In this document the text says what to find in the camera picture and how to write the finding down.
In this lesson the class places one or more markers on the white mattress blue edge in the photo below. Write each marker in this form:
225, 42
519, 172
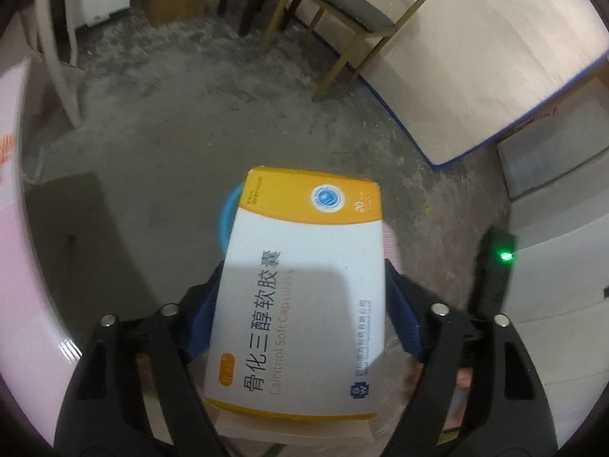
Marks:
462, 72

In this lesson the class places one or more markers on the yellow white medicine box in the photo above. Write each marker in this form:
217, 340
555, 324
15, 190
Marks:
297, 341

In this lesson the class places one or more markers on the pink sponge cloth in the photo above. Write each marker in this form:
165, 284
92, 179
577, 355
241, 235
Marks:
391, 247

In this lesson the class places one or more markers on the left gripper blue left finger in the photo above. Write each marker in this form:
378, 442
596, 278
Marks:
103, 411

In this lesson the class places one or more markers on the pink patterned table cover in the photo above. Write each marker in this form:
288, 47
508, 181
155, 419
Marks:
35, 347

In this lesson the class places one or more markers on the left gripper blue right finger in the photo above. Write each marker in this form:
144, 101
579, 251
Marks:
507, 412

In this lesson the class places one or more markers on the white side table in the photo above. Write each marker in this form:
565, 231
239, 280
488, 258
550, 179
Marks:
65, 77

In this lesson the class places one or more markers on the blue plastic waste basket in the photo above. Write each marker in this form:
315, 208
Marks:
227, 216

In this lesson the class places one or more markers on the wooden chair black seat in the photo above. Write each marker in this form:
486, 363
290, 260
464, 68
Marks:
365, 20

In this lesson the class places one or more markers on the black device green light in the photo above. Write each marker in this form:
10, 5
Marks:
494, 263

